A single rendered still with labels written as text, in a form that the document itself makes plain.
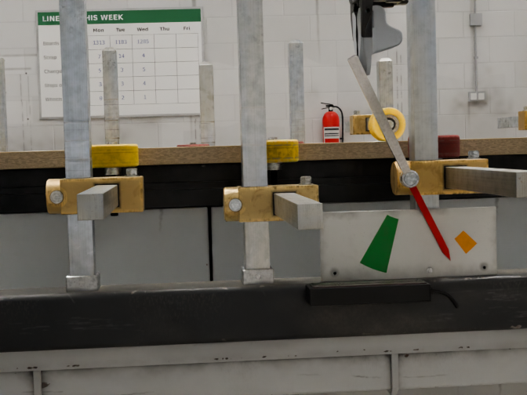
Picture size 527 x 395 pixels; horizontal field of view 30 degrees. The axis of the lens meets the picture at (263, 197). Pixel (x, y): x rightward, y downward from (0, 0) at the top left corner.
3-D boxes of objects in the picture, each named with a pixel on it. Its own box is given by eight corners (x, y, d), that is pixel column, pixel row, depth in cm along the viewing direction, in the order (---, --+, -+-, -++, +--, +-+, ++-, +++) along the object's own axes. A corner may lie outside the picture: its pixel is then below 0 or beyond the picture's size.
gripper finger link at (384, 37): (405, 72, 133) (404, 3, 132) (362, 74, 132) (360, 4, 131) (401, 74, 136) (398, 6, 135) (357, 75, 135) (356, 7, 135)
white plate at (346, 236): (497, 274, 143) (496, 206, 143) (321, 282, 141) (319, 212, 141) (496, 274, 144) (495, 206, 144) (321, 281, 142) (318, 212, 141)
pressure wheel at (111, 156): (150, 214, 153) (148, 140, 153) (114, 218, 147) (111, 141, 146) (114, 213, 158) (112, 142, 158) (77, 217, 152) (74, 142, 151)
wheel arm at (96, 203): (106, 226, 111) (104, 189, 111) (75, 228, 111) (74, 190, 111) (125, 204, 155) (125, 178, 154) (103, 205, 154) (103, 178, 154)
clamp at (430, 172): (489, 193, 143) (488, 158, 143) (397, 196, 142) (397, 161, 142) (477, 191, 149) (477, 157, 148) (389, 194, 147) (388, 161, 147)
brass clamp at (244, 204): (320, 219, 140) (319, 184, 140) (225, 223, 139) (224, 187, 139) (314, 217, 147) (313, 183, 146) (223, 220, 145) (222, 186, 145)
